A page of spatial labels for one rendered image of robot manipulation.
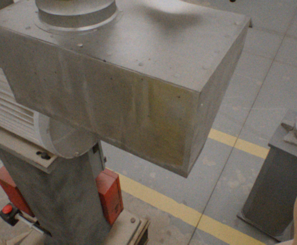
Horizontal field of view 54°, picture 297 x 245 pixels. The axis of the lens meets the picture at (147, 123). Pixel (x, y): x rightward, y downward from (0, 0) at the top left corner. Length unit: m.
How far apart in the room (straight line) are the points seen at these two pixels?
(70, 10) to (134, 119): 0.14
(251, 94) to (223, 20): 2.38
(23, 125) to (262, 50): 2.97
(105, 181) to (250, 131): 1.43
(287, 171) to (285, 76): 1.71
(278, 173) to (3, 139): 1.19
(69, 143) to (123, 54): 0.36
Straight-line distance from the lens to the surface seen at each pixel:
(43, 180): 0.93
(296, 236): 0.46
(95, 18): 0.38
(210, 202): 1.98
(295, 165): 1.47
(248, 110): 2.60
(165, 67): 0.30
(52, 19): 0.38
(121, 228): 1.55
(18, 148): 0.83
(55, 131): 0.61
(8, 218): 1.48
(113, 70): 0.32
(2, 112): 0.70
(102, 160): 1.23
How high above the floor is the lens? 1.70
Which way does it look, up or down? 46 degrees down
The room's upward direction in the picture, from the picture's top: 1 degrees counter-clockwise
